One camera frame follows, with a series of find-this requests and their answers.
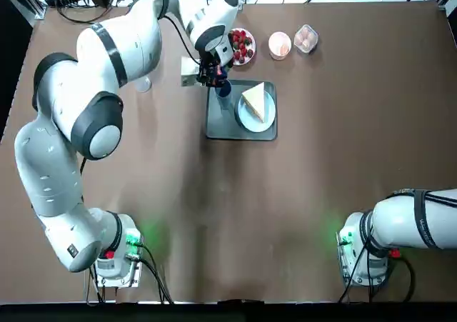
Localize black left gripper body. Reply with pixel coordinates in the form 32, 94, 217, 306
198, 52, 230, 87

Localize blue white milk carton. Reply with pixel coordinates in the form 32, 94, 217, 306
180, 56, 229, 88

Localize triangular sandwich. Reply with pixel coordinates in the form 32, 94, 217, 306
241, 81, 268, 124

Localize blue plastic cup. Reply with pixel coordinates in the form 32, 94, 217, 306
215, 81, 233, 111

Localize white plate under strawberries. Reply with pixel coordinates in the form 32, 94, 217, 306
228, 28, 257, 66

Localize grey-green plastic tray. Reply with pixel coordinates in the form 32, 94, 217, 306
205, 79, 278, 141

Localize white round plate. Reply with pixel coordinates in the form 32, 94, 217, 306
234, 89, 276, 133

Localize pink paper cup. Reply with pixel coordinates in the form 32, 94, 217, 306
268, 31, 293, 61

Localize red strawberries pile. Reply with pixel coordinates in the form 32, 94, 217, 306
228, 30, 255, 64

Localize clear bottle blue cap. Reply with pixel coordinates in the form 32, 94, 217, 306
136, 76, 153, 94

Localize clear plastic egg box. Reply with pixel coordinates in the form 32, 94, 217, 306
293, 24, 319, 55

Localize black looped cable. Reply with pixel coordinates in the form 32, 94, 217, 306
56, 4, 135, 26

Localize aluminium frame rail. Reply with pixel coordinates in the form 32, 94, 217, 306
19, 0, 46, 20

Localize black left base cables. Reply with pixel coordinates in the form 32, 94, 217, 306
84, 241, 176, 306

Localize black base cables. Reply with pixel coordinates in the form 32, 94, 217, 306
333, 243, 417, 303
84, 241, 176, 306

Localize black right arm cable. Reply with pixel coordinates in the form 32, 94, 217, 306
391, 188, 457, 208

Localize black right base cables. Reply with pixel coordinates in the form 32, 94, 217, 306
333, 243, 417, 303

